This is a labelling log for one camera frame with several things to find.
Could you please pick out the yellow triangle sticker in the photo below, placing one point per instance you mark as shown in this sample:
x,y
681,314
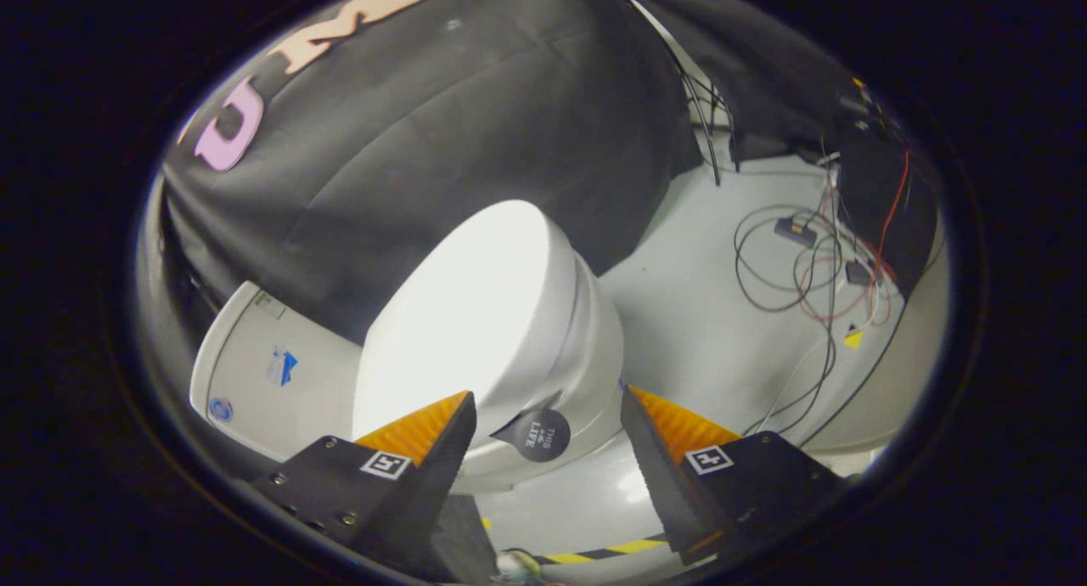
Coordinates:
x,y
854,339

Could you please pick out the yellow black hazard tape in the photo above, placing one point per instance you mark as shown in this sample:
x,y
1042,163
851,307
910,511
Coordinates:
x,y
594,554

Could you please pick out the black backdrop cloth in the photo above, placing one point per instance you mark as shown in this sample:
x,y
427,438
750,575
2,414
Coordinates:
x,y
442,127

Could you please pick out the small black adapter box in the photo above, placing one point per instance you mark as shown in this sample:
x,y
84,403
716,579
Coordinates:
x,y
795,231
858,273

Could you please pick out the white toilet lid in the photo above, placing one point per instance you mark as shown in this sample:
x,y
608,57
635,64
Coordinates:
x,y
467,314

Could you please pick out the white toilet bowl with seat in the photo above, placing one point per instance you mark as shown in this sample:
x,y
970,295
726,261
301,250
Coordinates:
x,y
594,357

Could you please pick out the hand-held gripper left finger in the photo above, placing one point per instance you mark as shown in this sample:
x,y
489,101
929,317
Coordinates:
x,y
425,493

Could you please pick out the dark equipment with orange clip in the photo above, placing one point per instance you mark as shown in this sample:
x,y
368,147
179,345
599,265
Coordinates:
x,y
883,187

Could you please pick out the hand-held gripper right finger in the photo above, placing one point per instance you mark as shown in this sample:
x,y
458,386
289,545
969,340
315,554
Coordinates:
x,y
662,484

